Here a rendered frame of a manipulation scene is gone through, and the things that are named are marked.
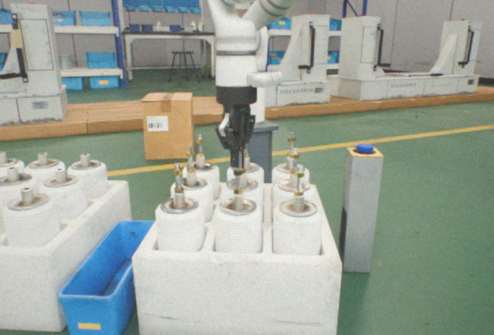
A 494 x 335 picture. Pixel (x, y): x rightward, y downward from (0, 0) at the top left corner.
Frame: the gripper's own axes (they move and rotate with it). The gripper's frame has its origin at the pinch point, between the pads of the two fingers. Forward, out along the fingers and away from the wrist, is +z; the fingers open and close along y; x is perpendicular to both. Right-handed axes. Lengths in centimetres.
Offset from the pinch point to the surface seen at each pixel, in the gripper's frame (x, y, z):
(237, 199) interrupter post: 0.4, 1.1, 7.9
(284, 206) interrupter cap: 8.5, -3.2, 9.8
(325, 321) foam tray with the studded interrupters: 18.7, 1.1, 29.9
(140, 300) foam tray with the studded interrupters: -14.5, 14.0, 26.7
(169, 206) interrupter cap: -12.3, 6.0, 9.8
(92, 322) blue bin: -20.7, 20.3, 28.8
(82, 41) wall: -637, -537, -30
